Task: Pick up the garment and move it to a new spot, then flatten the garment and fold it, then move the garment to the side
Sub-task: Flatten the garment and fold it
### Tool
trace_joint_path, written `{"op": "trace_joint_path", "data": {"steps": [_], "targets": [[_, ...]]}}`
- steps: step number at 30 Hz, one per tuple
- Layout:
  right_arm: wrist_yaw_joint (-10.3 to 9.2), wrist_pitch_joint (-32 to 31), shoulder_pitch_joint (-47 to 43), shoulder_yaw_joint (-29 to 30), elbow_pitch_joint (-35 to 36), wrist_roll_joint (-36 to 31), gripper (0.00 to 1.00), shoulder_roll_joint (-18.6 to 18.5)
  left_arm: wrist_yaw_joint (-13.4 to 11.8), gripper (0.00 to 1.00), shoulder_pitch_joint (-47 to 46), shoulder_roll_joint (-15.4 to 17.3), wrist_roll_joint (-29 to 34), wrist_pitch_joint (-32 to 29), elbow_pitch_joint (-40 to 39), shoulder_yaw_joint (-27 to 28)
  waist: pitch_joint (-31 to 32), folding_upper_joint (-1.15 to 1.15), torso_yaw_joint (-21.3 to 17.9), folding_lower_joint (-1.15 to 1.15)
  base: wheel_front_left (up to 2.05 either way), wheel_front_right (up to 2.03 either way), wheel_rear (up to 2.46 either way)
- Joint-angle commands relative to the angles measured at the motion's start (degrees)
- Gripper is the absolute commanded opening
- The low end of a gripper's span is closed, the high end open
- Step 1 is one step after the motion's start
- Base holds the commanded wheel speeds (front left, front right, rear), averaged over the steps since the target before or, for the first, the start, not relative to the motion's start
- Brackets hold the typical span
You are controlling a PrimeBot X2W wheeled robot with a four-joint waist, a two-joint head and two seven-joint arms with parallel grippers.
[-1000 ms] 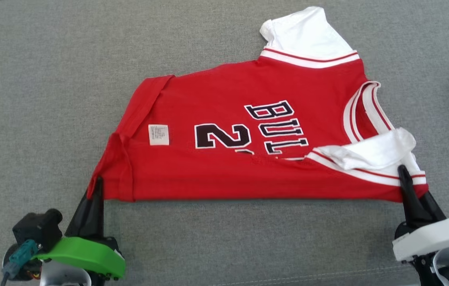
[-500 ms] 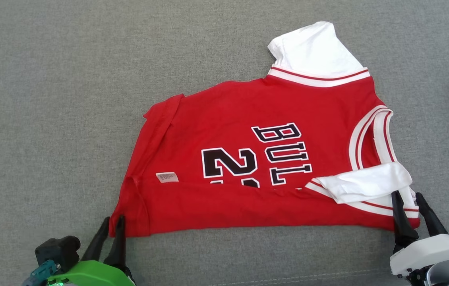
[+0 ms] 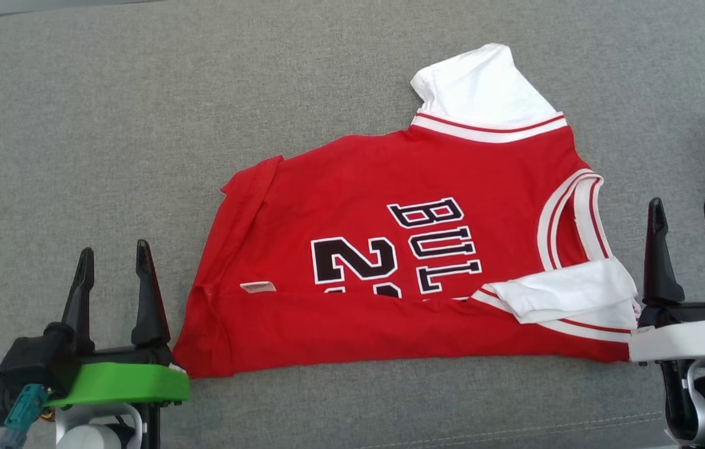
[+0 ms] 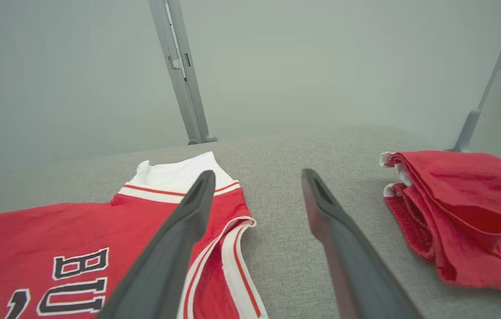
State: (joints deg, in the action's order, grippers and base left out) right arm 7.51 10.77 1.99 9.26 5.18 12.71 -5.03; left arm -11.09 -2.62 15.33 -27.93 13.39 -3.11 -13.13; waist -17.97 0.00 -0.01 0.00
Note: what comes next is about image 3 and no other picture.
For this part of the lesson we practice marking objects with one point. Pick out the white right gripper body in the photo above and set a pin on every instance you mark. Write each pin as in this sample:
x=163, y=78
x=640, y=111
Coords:
x=695, y=340

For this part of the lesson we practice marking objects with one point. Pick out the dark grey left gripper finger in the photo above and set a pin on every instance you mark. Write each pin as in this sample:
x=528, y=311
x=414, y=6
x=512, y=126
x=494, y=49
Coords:
x=82, y=305
x=150, y=318

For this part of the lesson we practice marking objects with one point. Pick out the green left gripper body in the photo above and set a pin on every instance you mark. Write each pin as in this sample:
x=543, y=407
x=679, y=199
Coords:
x=128, y=383

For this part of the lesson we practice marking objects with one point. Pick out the red and white basketball jersey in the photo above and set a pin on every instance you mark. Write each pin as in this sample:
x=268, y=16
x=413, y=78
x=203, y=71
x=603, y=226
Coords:
x=340, y=187

